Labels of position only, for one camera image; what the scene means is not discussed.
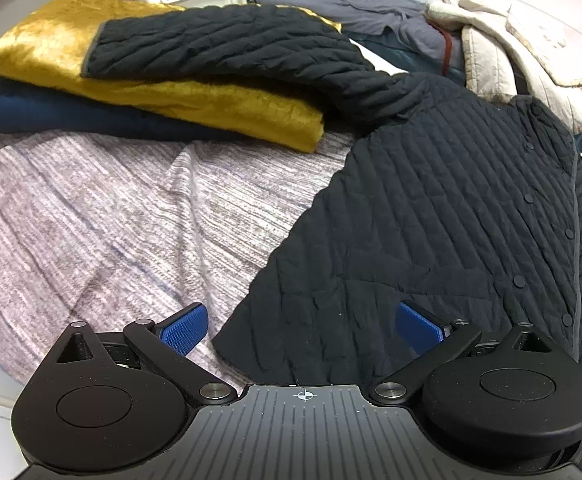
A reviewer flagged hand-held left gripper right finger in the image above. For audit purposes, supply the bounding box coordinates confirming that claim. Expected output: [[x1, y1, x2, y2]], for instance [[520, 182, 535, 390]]
[[370, 301, 552, 406]]

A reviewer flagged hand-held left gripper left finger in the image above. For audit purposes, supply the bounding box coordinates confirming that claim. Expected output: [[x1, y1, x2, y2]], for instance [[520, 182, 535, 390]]
[[54, 302, 237, 404]]

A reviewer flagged black quilted jacket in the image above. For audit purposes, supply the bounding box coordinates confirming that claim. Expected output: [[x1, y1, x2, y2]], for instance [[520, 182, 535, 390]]
[[82, 2, 582, 386]]

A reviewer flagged pile of grey blue clothes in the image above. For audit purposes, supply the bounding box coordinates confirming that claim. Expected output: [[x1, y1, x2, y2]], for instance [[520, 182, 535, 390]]
[[347, 29, 468, 88]]

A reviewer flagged mauve knitted blanket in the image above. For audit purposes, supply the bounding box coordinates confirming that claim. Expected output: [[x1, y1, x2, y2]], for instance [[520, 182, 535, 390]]
[[0, 130, 361, 387]]

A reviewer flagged navy blue folded cloth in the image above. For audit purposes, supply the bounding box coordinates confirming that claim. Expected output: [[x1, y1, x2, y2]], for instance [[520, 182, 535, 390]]
[[0, 77, 253, 144]]

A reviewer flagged white bed sheet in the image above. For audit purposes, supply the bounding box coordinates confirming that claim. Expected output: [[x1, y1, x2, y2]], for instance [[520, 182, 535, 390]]
[[353, 40, 408, 75]]

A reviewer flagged cream quilted jacket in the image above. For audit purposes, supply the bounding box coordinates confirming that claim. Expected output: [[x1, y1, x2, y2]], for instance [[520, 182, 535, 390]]
[[424, 0, 582, 134]]

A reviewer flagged grey garment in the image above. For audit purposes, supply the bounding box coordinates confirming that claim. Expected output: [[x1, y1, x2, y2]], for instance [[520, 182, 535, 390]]
[[255, 0, 468, 87]]

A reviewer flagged yellow velvet folded cloth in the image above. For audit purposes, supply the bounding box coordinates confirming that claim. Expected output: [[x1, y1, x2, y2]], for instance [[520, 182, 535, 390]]
[[0, 0, 343, 154]]

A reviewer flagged red-brown strap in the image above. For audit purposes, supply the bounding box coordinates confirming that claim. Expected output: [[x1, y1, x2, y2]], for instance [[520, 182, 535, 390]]
[[438, 26, 460, 64]]

